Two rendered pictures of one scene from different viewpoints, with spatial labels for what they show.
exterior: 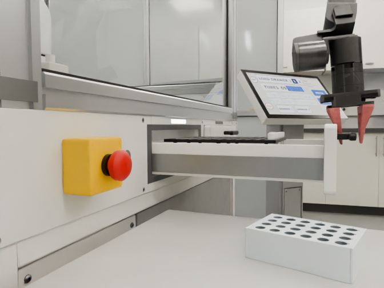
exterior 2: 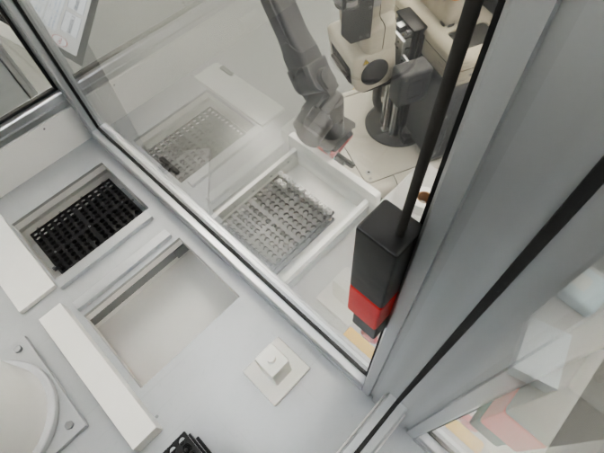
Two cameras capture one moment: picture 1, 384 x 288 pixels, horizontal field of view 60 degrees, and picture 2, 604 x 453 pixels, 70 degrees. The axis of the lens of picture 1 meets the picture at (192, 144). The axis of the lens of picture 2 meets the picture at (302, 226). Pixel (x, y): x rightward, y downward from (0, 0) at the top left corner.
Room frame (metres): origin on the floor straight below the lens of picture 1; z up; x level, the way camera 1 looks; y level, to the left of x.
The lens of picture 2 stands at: (0.41, 0.36, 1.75)
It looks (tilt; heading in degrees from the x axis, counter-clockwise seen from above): 59 degrees down; 297
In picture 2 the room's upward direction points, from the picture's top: 6 degrees counter-clockwise
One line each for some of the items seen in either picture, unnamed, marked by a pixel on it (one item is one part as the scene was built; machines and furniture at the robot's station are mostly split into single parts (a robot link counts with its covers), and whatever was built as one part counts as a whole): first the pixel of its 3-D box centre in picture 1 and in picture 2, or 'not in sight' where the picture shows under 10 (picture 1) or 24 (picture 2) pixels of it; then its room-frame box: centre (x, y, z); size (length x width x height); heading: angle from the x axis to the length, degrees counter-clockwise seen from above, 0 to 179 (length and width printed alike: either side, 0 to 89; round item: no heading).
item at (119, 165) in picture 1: (116, 165); not in sight; (0.43, 0.10, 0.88); 0.04 x 0.03 x 0.04; 158
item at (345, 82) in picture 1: (347, 84); not in sight; (0.65, -0.31, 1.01); 0.10 x 0.07 x 0.07; 71
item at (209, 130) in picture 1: (222, 143); not in sight; (1.04, -0.10, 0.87); 0.29 x 0.02 x 0.11; 158
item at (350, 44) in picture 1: (342, 52); not in sight; (0.66, -0.30, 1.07); 0.07 x 0.06 x 0.07; 80
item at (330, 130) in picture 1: (328, 152); not in sight; (0.64, -0.26, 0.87); 0.29 x 0.02 x 0.11; 158
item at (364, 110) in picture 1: (351, 120); not in sight; (0.65, -0.31, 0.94); 0.07 x 0.07 x 0.09; 71
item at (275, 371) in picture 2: not in sight; (273, 364); (0.56, 0.24, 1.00); 0.09 x 0.08 x 0.10; 68
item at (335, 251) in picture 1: (305, 243); not in sight; (0.40, -0.14, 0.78); 0.12 x 0.08 x 0.04; 54
